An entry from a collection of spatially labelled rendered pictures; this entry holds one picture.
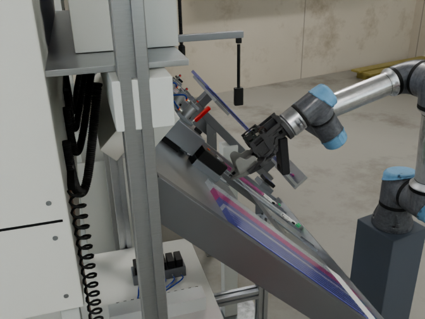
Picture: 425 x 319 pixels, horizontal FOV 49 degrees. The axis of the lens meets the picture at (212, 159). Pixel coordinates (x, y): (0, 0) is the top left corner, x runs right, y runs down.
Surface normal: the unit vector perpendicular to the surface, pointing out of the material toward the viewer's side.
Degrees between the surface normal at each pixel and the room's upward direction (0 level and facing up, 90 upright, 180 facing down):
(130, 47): 90
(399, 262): 90
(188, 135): 90
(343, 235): 0
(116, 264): 0
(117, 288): 0
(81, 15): 90
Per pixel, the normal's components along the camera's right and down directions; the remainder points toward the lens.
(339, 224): -0.02, -0.91
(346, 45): 0.47, 0.36
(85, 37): 0.28, 0.40
